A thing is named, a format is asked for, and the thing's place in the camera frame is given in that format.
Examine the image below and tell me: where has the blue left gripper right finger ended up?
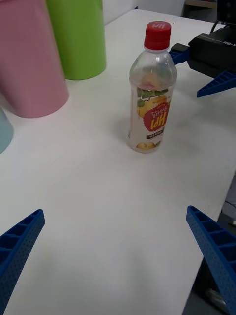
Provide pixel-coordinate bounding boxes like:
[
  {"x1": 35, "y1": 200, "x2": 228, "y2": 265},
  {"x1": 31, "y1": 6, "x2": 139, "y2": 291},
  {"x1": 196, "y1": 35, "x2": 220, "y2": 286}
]
[{"x1": 185, "y1": 205, "x2": 236, "y2": 315}]

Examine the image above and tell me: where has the green plastic bin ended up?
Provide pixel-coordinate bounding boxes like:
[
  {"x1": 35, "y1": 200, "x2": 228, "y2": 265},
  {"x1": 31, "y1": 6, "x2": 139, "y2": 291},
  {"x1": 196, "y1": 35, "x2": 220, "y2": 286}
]
[{"x1": 46, "y1": 0, "x2": 108, "y2": 81}]

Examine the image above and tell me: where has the pale blue plastic bin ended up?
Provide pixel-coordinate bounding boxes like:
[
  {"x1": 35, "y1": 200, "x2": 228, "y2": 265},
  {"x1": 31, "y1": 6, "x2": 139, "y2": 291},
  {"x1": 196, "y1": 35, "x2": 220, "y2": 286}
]
[{"x1": 0, "y1": 107, "x2": 14, "y2": 154}]

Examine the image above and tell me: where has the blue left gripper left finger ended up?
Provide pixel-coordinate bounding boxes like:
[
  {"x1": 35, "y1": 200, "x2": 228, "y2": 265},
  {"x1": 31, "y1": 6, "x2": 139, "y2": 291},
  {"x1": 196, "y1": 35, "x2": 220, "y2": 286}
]
[{"x1": 0, "y1": 209, "x2": 46, "y2": 315}]

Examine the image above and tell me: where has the clear bottle with red cap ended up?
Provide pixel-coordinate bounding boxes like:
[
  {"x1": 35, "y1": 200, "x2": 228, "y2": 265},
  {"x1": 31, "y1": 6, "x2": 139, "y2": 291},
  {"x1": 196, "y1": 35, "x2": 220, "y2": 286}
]
[{"x1": 127, "y1": 21, "x2": 178, "y2": 154}]

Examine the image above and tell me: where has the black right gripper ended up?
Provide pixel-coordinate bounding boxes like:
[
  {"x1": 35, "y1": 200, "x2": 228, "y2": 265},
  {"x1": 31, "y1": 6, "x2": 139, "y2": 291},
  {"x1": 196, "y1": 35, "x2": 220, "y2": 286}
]
[{"x1": 169, "y1": 24, "x2": 236, "y2": 98}]

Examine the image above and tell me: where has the pink plastic bin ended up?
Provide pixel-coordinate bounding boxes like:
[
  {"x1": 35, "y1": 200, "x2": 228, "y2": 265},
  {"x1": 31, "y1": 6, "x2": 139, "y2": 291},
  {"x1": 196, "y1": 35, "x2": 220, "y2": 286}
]
[{"x1": 0, "y1": 0, "x2": 70, "y2": 119}]

